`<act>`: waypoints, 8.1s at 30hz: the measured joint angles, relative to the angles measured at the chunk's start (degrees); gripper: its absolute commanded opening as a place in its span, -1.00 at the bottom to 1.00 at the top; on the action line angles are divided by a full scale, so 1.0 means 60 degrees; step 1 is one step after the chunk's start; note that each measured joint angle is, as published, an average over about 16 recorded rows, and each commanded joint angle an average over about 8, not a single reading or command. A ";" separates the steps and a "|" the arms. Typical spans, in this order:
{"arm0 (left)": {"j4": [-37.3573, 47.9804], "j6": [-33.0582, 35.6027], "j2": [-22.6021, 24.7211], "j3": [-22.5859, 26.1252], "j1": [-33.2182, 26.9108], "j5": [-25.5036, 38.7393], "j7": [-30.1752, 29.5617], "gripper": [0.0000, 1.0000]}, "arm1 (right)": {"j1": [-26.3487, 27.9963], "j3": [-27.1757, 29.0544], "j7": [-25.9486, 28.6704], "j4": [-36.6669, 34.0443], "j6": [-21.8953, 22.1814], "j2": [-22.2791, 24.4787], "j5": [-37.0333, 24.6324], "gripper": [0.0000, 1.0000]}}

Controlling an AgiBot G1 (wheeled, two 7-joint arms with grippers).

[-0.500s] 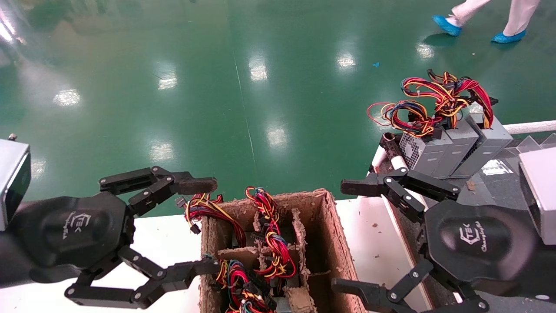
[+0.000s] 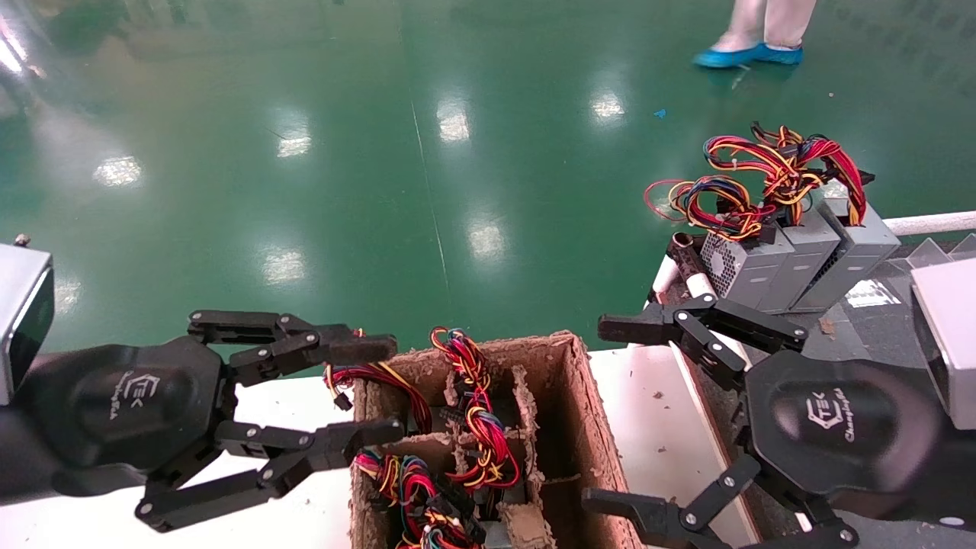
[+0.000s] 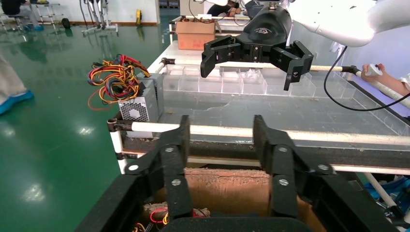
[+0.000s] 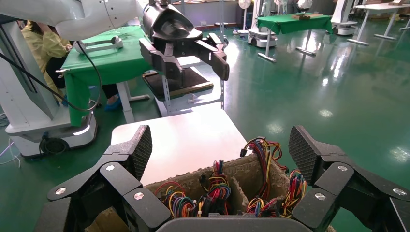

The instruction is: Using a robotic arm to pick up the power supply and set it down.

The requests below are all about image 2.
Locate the long white conveyor rail pipe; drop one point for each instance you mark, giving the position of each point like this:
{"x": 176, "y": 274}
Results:
{"x": 700, "y": 286}

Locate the white conveyor cross pipe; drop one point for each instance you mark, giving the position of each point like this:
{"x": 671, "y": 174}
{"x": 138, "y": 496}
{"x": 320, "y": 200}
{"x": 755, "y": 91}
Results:
{"x": 930, "y": 223}

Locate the short white support pipe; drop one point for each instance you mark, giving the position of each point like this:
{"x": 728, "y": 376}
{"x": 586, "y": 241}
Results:
{"x": 665, "y": 278}

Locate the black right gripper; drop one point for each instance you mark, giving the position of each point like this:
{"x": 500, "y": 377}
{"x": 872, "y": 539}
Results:
{"x": 839, "y": 427}

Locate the blue shoe cover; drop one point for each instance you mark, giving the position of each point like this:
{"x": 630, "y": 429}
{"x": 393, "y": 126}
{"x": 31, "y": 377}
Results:
{"x": 781, "y": 55}
{"x": 724, "y": 57}

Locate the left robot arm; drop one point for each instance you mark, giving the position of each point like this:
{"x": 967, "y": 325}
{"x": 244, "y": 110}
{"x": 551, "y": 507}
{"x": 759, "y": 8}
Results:
{"x": 11, "y": 457}

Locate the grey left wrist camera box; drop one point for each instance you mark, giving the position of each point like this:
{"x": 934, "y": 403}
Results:
{"x": 23, "y": 320}

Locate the clear plastic guide panels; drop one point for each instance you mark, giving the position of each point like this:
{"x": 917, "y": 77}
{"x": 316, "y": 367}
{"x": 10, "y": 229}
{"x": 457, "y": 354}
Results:
{"x": 938, "y": 253}

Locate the brown cardboard box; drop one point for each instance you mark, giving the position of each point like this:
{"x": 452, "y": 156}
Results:
{"x": 587, "y": 427}

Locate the brown cardboard divider insert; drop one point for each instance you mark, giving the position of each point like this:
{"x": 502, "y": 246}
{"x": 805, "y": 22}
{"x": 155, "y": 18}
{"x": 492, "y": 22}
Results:
{"x": 526, "y": 404}

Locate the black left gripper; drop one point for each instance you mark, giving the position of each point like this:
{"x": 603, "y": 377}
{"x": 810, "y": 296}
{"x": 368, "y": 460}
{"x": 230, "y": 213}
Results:
{"x": 130, "y": 404}

